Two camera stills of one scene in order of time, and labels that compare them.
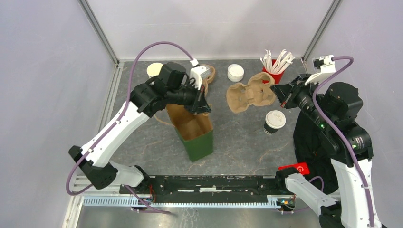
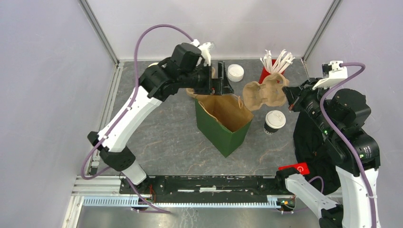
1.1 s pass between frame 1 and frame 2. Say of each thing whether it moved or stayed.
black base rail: stayed
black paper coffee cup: stayed
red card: stayed
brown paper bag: moved
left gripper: moved
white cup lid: stayed
